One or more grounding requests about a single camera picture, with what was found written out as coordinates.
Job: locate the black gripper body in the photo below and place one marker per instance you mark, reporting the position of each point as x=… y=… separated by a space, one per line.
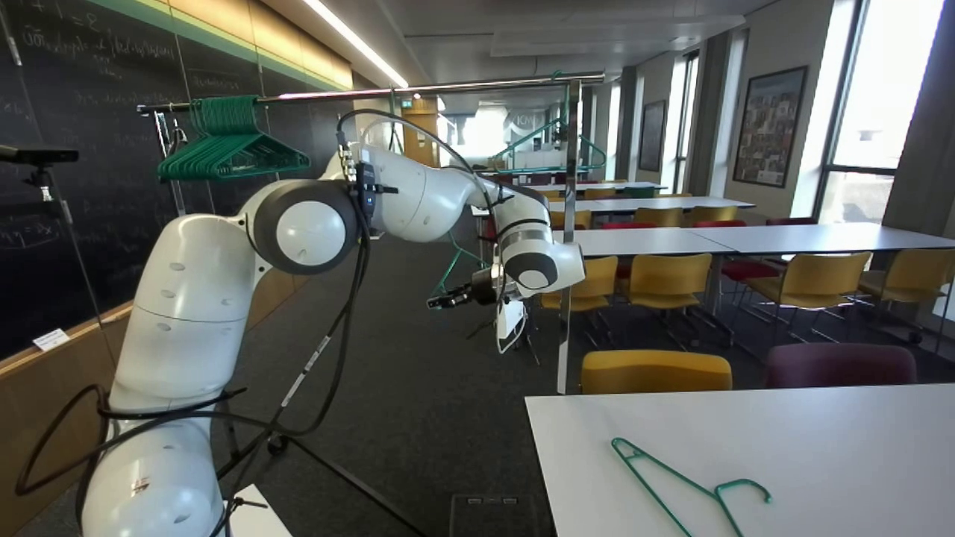
x=486 y=290

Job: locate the green thin hanger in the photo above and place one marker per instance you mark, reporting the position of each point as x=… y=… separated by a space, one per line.
x=598 y=150
x=450 y=277
x=675 y=469
x=526 y=138

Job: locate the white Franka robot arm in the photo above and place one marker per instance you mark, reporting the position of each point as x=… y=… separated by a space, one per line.
x=190 y=317

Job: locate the green hanger stack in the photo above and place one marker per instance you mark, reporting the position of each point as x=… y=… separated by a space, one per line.
x=235 y=159

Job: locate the yellow plastic chair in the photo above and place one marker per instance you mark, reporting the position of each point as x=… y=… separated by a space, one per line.
x=711 y=217
x=815 y=281
x=671 y=281
x=659 y=217
x=598 y=284
x=915 y=277
x=659 y=375

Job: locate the long white table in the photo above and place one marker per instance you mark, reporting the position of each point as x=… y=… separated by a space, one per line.
x=824 y=239
x=598 y=189
x=636 y=244
x=647 y=204

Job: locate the wooden door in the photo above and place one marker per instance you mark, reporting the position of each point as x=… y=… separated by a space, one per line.
x=422 y=136

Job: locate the metal clothes rack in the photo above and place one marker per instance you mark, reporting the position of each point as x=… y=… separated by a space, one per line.
x=568 y=150

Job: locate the red chair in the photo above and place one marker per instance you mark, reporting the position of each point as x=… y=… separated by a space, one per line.
x=747 y=269

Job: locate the ceiling light strip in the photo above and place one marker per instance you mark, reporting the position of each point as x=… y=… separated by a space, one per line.
x=347 y=35

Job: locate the white board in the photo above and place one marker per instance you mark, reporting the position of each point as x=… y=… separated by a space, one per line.
x=259 y=512

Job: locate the purple chair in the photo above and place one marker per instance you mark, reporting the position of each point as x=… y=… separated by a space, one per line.
x=841 y=365

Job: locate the black chalkboard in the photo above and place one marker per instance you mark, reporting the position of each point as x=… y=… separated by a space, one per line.
x=80 y=99

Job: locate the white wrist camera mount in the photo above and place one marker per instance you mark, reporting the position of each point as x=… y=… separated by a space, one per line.
x=513 y=324

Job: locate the black floor frame bar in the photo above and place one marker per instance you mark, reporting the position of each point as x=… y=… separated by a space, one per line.
x=347 y=483

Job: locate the large framed wall picture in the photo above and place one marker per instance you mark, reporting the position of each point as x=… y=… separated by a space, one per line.
x=772 y=129

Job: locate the wooden wall panel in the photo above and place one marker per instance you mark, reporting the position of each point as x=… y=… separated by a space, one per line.
x=40 y=378

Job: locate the black camera stand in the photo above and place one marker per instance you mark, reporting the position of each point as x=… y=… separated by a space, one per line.
x=44 y=184

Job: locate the black stereo camera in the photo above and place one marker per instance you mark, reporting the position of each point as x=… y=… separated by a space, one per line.
x=40 y=156

